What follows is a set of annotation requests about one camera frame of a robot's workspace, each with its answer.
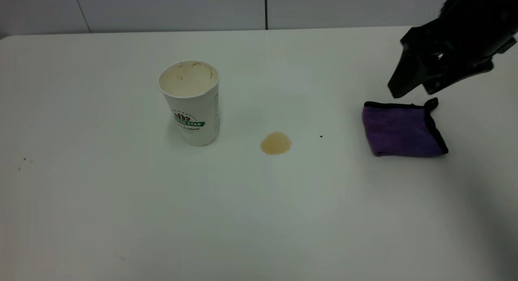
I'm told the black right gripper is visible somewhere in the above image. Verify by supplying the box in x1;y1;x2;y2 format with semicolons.
387;0;518;99

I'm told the purple cloth with black edging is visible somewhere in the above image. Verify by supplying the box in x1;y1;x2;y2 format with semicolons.
361;97;449;158

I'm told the white paper cup green print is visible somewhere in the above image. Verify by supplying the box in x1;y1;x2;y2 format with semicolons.
157;60;220;147

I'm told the brown coffee spill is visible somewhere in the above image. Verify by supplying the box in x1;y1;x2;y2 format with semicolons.
260;132;292;155

